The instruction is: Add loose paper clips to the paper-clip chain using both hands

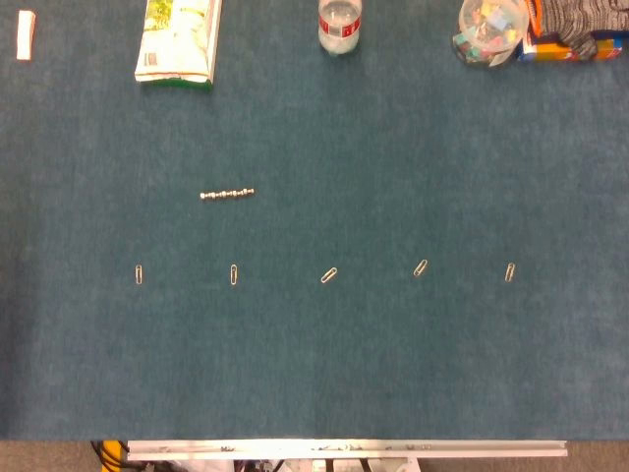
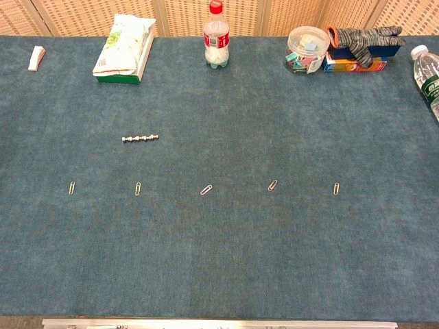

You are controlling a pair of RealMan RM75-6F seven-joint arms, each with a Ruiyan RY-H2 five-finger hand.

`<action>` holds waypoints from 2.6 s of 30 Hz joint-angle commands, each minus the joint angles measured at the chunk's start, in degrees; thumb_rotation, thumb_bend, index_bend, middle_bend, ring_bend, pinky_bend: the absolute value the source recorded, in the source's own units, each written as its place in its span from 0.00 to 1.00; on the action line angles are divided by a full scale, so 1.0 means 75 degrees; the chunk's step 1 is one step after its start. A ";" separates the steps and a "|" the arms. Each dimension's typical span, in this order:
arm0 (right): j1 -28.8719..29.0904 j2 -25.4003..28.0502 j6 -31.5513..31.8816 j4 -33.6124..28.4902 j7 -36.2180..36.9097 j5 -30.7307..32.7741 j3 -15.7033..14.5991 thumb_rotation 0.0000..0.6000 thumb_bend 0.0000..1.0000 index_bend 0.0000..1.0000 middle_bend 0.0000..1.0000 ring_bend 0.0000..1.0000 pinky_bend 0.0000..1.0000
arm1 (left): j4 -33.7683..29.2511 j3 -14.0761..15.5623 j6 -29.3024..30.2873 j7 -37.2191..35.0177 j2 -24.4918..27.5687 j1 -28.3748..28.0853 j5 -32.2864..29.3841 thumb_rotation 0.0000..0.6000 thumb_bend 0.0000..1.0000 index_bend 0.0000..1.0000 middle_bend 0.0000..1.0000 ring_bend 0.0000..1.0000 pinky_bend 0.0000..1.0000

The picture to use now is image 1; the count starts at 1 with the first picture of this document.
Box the clear jar of binder clips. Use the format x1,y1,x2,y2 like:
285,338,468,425
451,0,531,69

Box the green white snack bag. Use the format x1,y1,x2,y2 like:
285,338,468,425
139,0,224,92

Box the red label plastic bottle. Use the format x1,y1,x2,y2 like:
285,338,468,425
317,0,364,56

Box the white green tissue pack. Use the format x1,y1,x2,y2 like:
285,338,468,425
134,0,222,85

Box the orange blue printed box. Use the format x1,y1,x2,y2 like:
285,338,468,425
517,31,625,64

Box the grey knit work glove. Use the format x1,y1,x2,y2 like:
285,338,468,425
525,0,629,61

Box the white pink paper block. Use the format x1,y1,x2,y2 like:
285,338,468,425
16,10,37,62

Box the aluminium profile rail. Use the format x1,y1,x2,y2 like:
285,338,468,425
126,439,569,462

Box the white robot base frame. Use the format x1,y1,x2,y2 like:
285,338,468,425
186,458,419,472

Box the yellow frame part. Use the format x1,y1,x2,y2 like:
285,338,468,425
101,441,123,472

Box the black cable bundle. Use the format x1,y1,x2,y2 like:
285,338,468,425
90,441,130,472

